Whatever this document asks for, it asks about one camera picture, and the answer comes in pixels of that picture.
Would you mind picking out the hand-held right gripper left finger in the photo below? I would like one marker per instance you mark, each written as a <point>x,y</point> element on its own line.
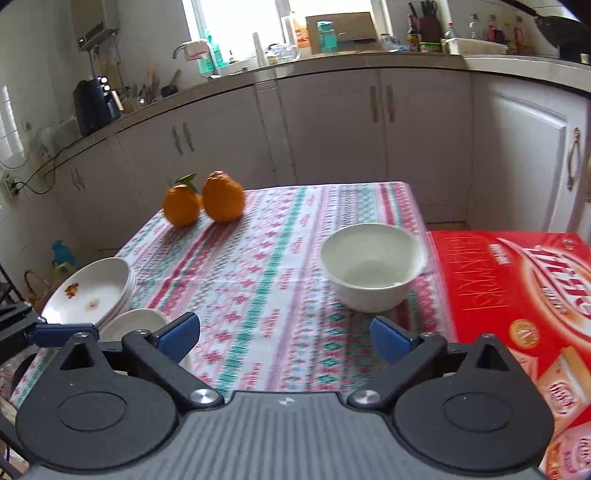
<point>178,337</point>

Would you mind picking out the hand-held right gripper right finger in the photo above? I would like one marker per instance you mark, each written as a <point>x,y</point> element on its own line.
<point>390,339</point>

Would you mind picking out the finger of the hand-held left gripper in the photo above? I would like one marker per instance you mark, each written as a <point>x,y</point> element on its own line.
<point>55,335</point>

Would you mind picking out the small white bowl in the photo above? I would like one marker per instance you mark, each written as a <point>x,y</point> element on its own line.
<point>131,323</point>

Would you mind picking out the large white bowl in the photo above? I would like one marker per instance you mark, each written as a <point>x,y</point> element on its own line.
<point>369,290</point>

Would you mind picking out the white plate with burn stain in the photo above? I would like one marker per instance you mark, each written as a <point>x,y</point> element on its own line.
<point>92,281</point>

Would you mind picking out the wicker basket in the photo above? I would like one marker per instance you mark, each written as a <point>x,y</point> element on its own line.
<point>46,291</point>

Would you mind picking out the blue thermos jug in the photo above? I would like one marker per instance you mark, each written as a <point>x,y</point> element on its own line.
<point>62,256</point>

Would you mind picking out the red printed carton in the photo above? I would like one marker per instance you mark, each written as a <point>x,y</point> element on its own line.
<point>485,286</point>

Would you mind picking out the patterned red green tablecloth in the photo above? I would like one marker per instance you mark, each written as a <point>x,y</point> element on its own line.
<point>277,258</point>

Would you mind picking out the orange with green leaves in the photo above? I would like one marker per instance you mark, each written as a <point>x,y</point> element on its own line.
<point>182,207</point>

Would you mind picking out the leafless orange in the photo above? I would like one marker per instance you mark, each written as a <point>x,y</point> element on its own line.
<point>224,198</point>

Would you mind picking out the white power strip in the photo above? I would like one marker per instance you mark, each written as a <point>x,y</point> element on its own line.
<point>9,184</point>

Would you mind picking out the white kitchen cabinets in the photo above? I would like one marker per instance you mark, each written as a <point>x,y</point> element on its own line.
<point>323,124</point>

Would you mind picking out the black air fryer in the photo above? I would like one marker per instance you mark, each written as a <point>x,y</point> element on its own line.
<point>94,108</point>

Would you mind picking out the utensil holder with chopsticks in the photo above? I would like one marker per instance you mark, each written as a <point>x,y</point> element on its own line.
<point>138,94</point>

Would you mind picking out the beige kitchen countertop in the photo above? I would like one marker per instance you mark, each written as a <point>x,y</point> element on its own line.
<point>351,62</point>

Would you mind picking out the green dish soap bottle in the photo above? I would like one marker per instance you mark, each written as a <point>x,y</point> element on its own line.
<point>210,57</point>

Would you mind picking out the pink towel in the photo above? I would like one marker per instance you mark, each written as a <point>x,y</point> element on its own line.
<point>198,50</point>

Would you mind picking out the metal faucet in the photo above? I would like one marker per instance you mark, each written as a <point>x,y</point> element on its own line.
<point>178,48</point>

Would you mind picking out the green tin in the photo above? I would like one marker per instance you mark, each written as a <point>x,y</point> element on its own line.
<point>430,46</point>

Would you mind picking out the white tall cup stack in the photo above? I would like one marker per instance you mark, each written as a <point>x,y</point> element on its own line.
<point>257,48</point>

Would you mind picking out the dark sauce bottle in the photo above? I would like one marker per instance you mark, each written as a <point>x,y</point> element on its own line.
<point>413,39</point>

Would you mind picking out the clear glass container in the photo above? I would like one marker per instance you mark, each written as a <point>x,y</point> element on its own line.
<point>282,53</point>

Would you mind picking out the white rectangular basin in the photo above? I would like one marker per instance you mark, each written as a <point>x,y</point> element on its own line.
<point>475,46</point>

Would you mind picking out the teal lid jar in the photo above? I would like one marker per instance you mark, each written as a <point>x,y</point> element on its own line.
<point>328,37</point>

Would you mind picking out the knife block with knives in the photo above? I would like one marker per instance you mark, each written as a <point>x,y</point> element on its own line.
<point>429,30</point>

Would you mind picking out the brown cardboard box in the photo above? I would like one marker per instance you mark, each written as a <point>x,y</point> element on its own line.
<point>360,27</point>

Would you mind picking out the clear plastic bottle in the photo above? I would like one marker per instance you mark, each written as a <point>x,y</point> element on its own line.
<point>474,27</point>
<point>450,31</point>

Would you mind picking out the white water heater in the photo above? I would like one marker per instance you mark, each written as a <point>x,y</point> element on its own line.
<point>92,21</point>

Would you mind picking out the kitchen window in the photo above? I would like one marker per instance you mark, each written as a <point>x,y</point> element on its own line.
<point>240,18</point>

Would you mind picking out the red label bottle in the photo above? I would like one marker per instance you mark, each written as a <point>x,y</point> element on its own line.
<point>492,30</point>
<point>519,31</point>

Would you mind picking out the black wok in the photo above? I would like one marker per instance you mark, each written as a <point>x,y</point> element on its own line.
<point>558,30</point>

